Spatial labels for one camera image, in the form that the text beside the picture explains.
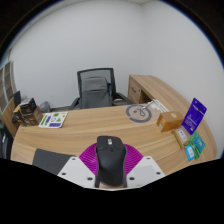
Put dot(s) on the green packet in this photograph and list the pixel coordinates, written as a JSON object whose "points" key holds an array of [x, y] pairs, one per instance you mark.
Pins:
{"points": [[199, 143]]}

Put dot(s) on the orange-brown cardboard box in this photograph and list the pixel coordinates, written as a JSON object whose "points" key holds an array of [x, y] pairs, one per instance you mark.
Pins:
{"points": [[170, 121]]}

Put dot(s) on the green and white leaflet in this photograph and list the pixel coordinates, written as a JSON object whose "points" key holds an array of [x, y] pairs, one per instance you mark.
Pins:
{"points": [[52, 120]]}

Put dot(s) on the black mesh office chair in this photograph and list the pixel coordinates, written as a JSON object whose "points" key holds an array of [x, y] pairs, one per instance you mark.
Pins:
{"points": [[112, 75]]}

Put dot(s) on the small brown packet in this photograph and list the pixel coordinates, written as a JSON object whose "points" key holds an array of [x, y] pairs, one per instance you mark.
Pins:
{"points": [[181, 137]]}

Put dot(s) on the wooden side desk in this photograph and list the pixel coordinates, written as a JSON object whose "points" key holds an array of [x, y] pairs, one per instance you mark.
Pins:
{"points": [[156, 88]]}

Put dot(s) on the stack of dark boxes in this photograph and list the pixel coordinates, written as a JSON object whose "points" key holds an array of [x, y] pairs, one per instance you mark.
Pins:
{"points": [[29, 113]]}

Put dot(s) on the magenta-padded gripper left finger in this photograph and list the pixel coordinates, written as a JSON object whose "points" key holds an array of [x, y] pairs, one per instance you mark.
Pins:
{"points": [[78, 168]]}

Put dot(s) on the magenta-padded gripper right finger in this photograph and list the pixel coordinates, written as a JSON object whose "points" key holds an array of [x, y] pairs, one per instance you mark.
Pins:
{"points": [[141, 168]]}

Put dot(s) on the grey backpack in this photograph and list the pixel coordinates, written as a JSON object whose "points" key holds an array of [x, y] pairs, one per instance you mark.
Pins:
{"points": [[96, 91]]}

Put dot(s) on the small blue packet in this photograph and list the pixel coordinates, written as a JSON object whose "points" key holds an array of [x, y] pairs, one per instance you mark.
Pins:
{"points": [[190, 152]]}

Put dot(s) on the wooden shelf unit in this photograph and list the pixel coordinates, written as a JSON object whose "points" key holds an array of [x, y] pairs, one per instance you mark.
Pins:
{"points": [[6, 90]]}

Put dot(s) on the purple retail package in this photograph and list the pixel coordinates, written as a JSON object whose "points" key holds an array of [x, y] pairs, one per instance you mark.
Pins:
{"points": [[194, 116]]}

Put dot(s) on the dark grey mouse pad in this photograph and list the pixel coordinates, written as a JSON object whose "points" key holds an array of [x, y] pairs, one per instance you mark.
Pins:
{"points": [[50, 160]]}

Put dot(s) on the dark grey computer mouse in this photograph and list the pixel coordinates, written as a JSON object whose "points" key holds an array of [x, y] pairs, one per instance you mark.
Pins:
{"points": [[110, 160]]}

